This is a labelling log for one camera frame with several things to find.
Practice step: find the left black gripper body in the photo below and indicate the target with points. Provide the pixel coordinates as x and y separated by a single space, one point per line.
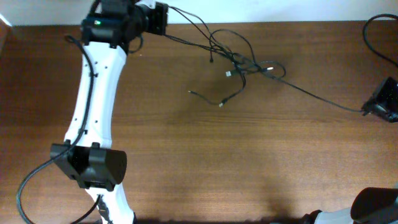
158 18

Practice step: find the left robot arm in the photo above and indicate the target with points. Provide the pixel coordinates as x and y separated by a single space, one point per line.
86 155

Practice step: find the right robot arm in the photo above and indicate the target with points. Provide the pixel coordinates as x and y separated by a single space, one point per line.
373 205

